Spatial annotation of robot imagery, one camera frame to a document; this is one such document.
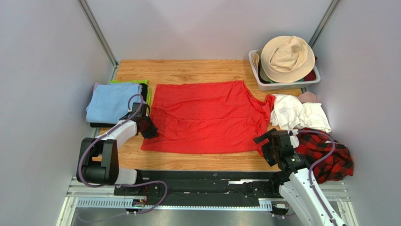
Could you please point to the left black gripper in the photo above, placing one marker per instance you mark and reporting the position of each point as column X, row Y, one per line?
column 153, row 132

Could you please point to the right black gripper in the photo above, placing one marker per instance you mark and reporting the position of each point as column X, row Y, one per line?
column 265, row 145

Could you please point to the red t-shirt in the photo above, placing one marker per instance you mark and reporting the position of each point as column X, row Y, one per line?
column 207, row 118

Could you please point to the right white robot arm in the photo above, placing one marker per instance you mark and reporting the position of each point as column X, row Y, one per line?
column 295, row 182

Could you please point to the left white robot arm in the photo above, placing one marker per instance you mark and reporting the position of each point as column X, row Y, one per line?
column 98, row 161

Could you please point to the white crumpled shirt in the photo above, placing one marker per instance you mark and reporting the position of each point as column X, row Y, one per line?
column 289, row 113

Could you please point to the folded black garment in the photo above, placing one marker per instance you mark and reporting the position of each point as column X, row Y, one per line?
column 143, row 91

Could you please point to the red black plaid shirt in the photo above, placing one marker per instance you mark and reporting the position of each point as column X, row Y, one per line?
column 336, row 163

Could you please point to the folded light blue shirt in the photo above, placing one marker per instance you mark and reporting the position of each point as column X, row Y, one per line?
column 109, row 103

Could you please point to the folded lime green shorts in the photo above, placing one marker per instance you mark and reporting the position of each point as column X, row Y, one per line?
column 145, row 90

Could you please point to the pink garment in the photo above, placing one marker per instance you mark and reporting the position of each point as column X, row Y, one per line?
column 307, row 97

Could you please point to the white perforated plastic basket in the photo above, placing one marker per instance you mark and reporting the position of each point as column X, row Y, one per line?
column 277, row 86

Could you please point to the teal garment in basket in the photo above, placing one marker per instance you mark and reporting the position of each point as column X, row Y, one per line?
column 301, row 80

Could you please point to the dark red garment in basket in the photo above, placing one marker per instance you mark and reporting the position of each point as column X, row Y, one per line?
column 311, row 75

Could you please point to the beige bucket hat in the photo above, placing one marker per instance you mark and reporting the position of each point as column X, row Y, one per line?
column 287, row 58

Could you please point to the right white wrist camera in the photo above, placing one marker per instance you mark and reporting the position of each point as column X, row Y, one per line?
column 293, row 137

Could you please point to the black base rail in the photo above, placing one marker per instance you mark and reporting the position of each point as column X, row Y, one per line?
column 200, row 188

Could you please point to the aluminium frame rail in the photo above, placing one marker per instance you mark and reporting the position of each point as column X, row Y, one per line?
column 82, row 196

